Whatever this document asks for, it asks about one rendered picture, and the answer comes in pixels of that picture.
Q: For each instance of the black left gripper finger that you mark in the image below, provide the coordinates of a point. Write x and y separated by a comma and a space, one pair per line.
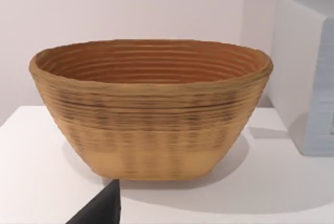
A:
103, 205

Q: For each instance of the brown woven basket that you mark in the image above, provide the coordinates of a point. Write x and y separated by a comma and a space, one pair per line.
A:
151, 119

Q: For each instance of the pale microwave oven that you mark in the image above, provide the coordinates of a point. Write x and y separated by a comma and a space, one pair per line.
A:
305, 77

